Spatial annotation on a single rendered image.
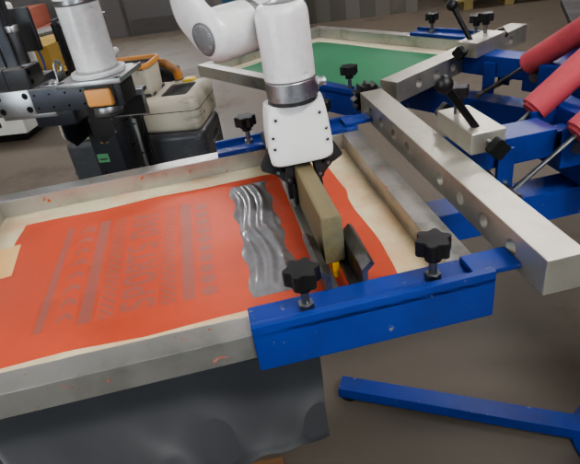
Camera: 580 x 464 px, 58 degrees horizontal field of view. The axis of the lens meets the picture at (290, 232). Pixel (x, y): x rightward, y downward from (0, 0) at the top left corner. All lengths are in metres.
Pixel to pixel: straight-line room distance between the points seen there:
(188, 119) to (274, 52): 1.15
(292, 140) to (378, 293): 0.28
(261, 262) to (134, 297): 0.19
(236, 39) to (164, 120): 1.15
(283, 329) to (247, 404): 0.23
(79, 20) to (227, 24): 0.58
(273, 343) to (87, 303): 0.32
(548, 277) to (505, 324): 1.46
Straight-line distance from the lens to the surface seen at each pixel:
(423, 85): 1.33
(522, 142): 0.95
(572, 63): 1.06
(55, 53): 7.04
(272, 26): 0.74
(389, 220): 0.86
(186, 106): 1.86
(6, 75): 1.44
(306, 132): 0.79
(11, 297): 0.92
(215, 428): 0.86
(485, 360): 1.97
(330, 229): 0.69
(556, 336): 2.10
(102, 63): 1.31
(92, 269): 0.90
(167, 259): 0.86
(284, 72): 0.75
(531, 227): 0.69
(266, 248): 0.81
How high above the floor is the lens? 1.41
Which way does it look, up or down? 32 degrees down
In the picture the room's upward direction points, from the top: 9 degrees counter-clockwise
